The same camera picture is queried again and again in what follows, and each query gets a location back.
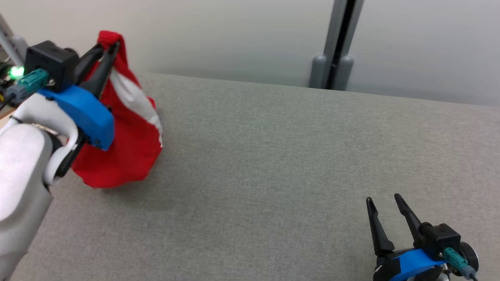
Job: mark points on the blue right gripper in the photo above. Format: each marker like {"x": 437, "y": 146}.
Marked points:
{"x": 410, "y": 265}

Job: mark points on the red shirt with white sleeves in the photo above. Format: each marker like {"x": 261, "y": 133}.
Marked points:
{"x": 129, "y": 148}

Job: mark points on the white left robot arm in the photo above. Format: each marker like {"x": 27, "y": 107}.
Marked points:
{"x": 19, "y": 164}

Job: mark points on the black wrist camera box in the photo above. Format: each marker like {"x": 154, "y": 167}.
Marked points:
{"x": 441, "y": 236}
{"x": 50, "y": 62}

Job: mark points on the grey cylinder post foot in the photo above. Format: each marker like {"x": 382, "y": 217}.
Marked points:
{"x": 344, "y": 74}
{"x": 318, "y": 72}

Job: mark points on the grey fabric table cover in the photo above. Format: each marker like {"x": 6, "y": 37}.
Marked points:
{"x": 273, "y": 175}

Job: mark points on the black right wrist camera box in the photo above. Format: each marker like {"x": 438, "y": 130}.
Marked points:
{"x": 441, "y": 236}

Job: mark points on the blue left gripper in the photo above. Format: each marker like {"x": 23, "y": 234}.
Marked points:
{"x": 91, "y": 117}

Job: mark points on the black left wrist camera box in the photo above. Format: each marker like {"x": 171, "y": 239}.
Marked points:
{"x": 50, "y": 62}

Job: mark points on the grey wall post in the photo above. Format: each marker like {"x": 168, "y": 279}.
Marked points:
{"x": 343, "y": 31}

